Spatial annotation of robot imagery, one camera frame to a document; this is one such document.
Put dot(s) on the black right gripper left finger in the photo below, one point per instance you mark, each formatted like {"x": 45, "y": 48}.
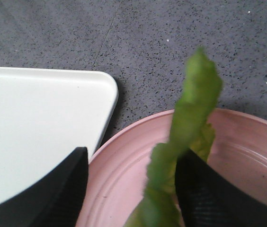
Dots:
{"x": 54, "y": 201}

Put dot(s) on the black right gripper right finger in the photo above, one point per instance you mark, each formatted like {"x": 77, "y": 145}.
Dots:
{"x": 206, "y": 199}

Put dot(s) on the green lettuce leaf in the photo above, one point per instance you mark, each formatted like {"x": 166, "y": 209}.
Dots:
{"x": 189, "y": 130}

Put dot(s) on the cream bear serving tray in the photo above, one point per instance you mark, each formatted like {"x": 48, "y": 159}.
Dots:
{"x": 44, "y": 115}

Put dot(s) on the pink round plate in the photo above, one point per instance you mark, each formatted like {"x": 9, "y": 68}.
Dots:
{"x": 117, "y": 171}

